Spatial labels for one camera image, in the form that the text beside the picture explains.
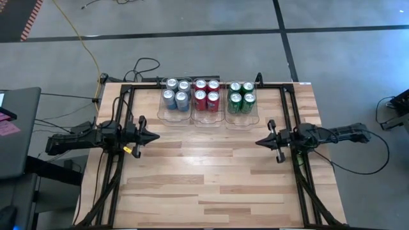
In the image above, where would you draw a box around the black floor cable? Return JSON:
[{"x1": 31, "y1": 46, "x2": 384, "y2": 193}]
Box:
[{"x1": 81, "y1": 0, "x2": 143, "y2": 10}]

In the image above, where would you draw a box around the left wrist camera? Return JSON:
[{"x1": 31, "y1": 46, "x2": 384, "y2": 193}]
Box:
[{"x1": 98, "y1": 120, "x2": 124, "y2": 141}]

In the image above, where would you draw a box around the black side desk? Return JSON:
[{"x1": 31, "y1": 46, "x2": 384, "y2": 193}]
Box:
[{"x1": 0, "y1": 155, "x2": 84, "y2": 230}]

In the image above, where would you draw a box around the black device cable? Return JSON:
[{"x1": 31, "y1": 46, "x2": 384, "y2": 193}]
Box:
[{"x1": 375, "y1": 95, "x2": 399, "y2": 132}]

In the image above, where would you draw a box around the yellow power cable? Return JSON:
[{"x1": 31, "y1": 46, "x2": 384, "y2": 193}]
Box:
[{"x1": 50, "y1": 0, "x2": 102, "y2": 106}]

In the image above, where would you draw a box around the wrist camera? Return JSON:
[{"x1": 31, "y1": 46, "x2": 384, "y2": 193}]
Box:
[
  {"x1": 293, "y1": 123, "x2": 317, "y2": 145},
  {"x1": 98, "y1": 120, "x2": 124, "y2": 141}
]

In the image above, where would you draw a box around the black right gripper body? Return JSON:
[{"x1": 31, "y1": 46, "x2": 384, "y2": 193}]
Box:
[{"x1": 267, "y1": 119, "x2": 295, "y2": 164}]

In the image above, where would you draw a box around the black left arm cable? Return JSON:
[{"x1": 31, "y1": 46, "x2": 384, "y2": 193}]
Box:
[{"x1": 33, "y1": 92, "x2": 103, "y2": 135}]

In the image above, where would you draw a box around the silver and blue soda can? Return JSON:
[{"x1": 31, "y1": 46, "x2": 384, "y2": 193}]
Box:
[
  {"x1": 165, "y1": 77, "x2": 180, "y2": 92},
  {"x1": 178, "y1": 79, "x2": 192, "y2": 95},
  {"x1": 174, "y1": 91, "x2": 190, "y2": 112},
  {"x1": 162, "y1": 88, "x2": 177, "y2": 111}
]

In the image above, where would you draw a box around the black mat orange-striped edge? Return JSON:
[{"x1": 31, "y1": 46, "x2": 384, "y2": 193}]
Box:
[{"x1": 0, "y1": 0, "x2": 45, "y2": 43}]

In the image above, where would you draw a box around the black cable bundle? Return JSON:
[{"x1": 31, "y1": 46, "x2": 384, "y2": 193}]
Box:
[{"x1": 117, "y1": 57, "x2": 161, "y2": 84}]

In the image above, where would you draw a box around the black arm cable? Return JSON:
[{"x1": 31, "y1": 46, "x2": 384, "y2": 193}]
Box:
[
  {"x1": 33, "y1": 92, "x2": 103, "y2": 135},
  {"x1": 311, "y1": 129, "x2": 391, "y2": 176}
]

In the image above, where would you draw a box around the black device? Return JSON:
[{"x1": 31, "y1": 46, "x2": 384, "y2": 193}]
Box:
[{"x1": 388, "y1": 88, "x2": 409, "y2": 132}]

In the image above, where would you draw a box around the clear plastic bin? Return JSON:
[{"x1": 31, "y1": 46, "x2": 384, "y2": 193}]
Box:
[
  {"x1": 224, "y1": 79, "x2": 260, "y2": 130},
  {"x1": 190, "y1": 77, "x2": 226, "y2": 128},
  {"x1": 156, "y1": 76, "x2": 194, "y2": 127}
]

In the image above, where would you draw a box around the grey laptop lid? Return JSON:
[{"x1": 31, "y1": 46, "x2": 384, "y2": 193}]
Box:
[{"x1": 0, "y1": 86, "x2": 42, "y2": 180}]

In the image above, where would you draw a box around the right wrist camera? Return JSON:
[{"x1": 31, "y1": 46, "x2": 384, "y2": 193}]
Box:
[{"x1": 293, "y1": 123, "x2": 317, "y2": 145}]

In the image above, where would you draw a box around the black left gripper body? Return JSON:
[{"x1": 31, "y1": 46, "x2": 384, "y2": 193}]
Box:
[{"x1": 121, "y1": 116, "x2": 148, "y2": 159}]

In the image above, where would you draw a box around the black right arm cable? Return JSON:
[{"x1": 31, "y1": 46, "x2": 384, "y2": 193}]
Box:
[{"x1": 311, "y1": 129, "x2": 391, "y2": 176}]

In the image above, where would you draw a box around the black phone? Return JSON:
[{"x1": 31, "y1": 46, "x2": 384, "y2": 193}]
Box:
[{"x1": 0, "y1": 107, "x2": 17, "y2": 121}]

